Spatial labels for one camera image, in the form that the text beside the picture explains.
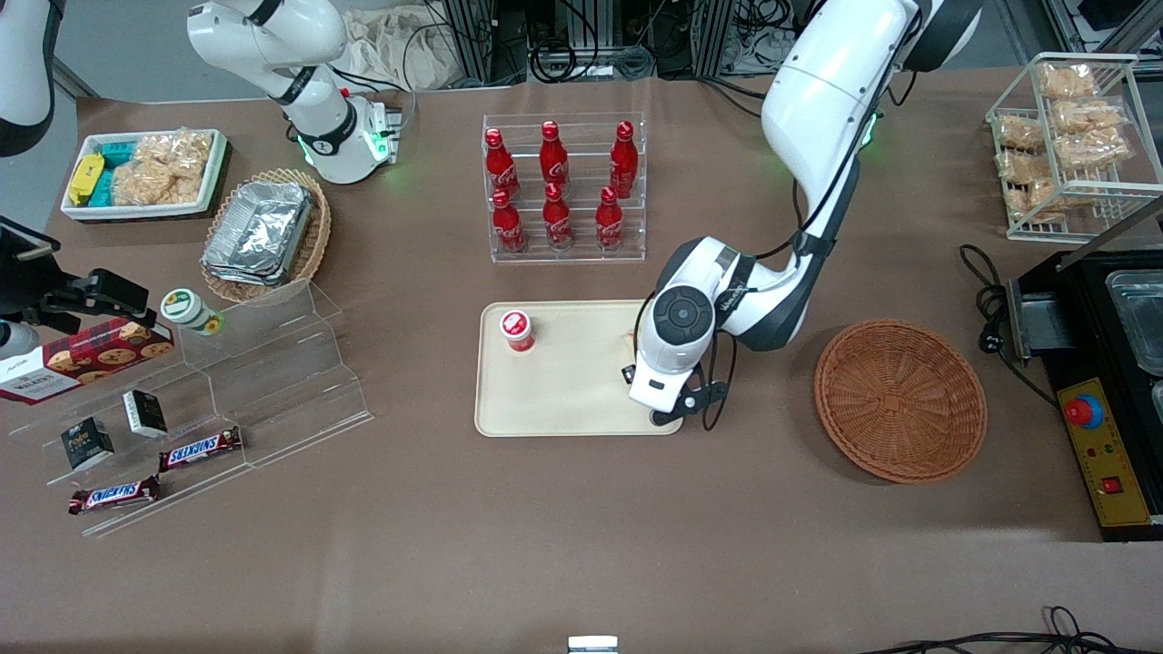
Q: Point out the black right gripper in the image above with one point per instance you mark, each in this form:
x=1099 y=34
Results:
x=27 y=282

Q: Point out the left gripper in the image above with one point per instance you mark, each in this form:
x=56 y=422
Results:
x=629 y=373

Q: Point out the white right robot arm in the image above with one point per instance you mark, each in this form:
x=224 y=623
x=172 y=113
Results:
x=273 y=45

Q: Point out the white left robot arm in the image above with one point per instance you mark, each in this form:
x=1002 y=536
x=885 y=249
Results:
x=818 y=100

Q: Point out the cream plastic tray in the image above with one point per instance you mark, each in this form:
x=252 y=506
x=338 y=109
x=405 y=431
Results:
x=572 y=381

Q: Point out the brown wicker basket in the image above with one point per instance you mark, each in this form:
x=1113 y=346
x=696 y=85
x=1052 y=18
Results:
x=899 y=400

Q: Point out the light wicker basket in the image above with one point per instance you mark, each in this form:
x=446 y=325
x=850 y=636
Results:
x=313 y=227

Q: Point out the teal snack packet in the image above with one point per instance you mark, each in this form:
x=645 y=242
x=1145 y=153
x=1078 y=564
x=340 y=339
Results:
x=116 y=151
x=103 y=191

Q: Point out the yellow snack packet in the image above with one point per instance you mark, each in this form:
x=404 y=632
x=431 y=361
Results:
x=86 y=174

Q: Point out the white plastic bin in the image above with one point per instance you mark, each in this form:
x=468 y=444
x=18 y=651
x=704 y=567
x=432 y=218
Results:
x=145 y=211

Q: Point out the red tartan cookie box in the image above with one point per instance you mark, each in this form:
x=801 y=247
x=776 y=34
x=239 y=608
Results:
x=91 y=359

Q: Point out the clear bag of crackers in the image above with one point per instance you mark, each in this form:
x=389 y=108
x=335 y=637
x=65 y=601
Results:
x=154 y=186
x=177 y=150

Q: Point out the green white sunflower bottle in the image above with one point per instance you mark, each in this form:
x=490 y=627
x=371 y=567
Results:
x=186 y=309

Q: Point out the red lidded yogurt cup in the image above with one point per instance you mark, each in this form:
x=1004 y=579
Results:
x=516 y=329

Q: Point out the clear acrylic bottle rack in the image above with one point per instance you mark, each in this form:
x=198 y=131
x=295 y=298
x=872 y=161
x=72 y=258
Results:
x=563 y=259

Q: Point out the black box white label side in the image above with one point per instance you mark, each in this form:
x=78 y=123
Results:
x=145 y=413

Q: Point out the red Coca-Cola bottle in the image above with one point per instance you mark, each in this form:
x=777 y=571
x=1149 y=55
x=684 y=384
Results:
x=608 y=222
x=557 y=220
x=500 y=163
x=552 y=159
x=507 y=225
x=623 y=162

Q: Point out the black box gold print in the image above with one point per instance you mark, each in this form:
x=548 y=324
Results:
x=86 y=443

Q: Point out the stacked foil containers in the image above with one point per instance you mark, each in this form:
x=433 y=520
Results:
x=259 y=232

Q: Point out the Snickers chocolate bar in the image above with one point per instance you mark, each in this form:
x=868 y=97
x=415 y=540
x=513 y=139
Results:
x=114 y=495
x=200 y=449

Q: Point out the clear acrylic stepped display stand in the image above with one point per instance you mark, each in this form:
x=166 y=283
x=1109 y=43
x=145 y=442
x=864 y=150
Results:
x=273 y=381

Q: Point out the small white object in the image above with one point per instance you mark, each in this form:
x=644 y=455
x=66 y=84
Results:
x=592 y=645

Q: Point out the beige cloth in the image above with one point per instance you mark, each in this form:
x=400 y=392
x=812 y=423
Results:
x=400 y=50

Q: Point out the clear bag of fried snacks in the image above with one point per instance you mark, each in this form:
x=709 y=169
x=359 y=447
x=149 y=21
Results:
x=1068 y=80
x=1095 y=150
x=1019 y=133
x=1019 y=168
x=1088 y=116
x=1045 y=198

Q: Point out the red emergency stop button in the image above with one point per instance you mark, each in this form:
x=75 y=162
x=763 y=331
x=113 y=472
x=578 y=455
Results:
x=1084 y=411

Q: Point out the black appliance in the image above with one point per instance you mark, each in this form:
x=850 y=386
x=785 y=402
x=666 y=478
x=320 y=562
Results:
x=1081 y=309

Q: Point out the yellow control panel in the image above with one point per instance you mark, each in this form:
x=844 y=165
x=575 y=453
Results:
x=1122 y=463

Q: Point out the metal pan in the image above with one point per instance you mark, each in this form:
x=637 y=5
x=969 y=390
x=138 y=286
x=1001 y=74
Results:
x=1140 y=318

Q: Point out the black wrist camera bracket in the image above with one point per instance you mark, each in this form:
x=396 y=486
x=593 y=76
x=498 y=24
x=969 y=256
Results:
x=695 y=398

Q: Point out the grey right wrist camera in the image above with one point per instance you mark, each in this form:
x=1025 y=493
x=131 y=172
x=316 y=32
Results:
x=14 y=341

